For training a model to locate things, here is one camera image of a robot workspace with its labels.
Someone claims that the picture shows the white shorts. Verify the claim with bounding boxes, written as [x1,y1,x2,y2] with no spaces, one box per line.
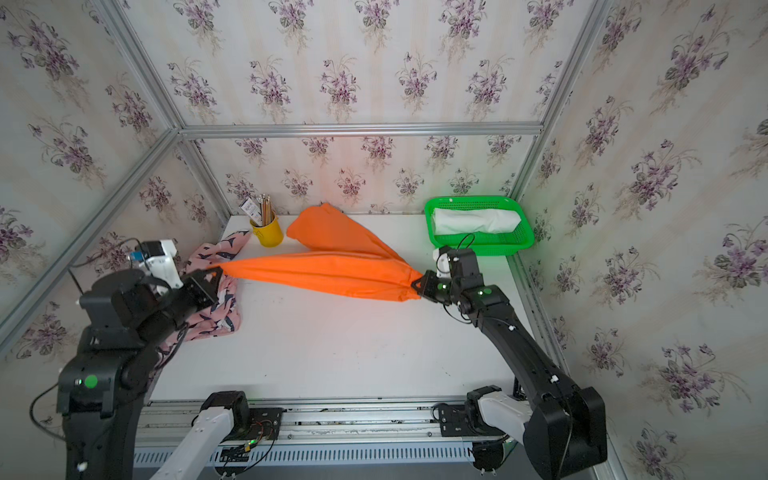
[432,208,522,235]

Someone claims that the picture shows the orange cloth garment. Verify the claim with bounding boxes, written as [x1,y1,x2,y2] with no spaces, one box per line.
[218,203,423,302]

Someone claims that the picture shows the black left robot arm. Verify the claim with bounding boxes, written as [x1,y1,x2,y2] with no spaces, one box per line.
[56,267,223,479]

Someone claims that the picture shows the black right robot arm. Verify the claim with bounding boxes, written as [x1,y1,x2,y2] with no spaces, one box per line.
[411,247,608,479]

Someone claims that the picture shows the pink patterned garment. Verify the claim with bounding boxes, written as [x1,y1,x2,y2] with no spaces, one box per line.
[158,230,253,361]

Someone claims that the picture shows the yellow pencil cup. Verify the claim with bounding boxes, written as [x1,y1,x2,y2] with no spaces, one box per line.
[250,216,284,248]

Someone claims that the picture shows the green plastic basket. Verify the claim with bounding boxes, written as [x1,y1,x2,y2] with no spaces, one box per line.
[424,196,535,256]

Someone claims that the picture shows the wooden pencils bundle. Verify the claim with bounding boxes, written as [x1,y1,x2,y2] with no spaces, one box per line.
[259,194,274,227]

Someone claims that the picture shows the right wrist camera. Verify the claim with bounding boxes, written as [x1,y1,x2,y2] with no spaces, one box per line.
[433,247,451,278]

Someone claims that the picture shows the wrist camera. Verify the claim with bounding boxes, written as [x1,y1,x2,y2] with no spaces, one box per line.
[433,247,451,278]
[128,239,182,296]

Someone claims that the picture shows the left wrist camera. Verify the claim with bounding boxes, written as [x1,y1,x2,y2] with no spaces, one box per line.
[128,239,182,296]

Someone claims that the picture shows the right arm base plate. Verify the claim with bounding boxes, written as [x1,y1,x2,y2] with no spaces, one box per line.
[431,400,531,439]

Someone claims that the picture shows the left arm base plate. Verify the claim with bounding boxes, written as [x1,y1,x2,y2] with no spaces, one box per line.
[222,407,285,443]

